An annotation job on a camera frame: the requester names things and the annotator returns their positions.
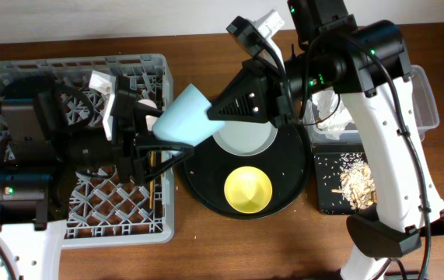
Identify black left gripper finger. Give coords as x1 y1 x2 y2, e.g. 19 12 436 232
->
134 136 194 183
134 102 163 121

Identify pink plastic cup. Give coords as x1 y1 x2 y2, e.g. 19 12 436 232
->
135 99 163 131

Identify white paper napkin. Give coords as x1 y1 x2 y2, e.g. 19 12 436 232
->
312 89 354 131

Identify light blue plastic cup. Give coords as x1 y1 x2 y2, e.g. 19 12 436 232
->
152 84 225 146

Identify yellow bowl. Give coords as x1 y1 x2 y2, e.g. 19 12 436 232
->
223 166 273 214

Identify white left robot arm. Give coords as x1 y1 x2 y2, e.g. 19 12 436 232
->
0 71 194 279

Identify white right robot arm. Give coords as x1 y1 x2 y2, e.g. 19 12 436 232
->
208 0 444 279

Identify grey plastic dishwasher rack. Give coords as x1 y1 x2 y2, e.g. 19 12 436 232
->
0 54 174 249

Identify grey round plate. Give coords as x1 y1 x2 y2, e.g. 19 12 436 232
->
213 121 278 156

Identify round black tray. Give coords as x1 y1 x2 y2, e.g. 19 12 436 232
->
177 124 313 220

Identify black rectangular tray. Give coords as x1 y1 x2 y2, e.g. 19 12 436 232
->
313 142 378 215

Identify food scraps pile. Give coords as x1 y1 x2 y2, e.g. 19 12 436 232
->
322 153 378 211

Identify clear plastic bin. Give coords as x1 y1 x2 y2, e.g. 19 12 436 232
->
304 65 439 144

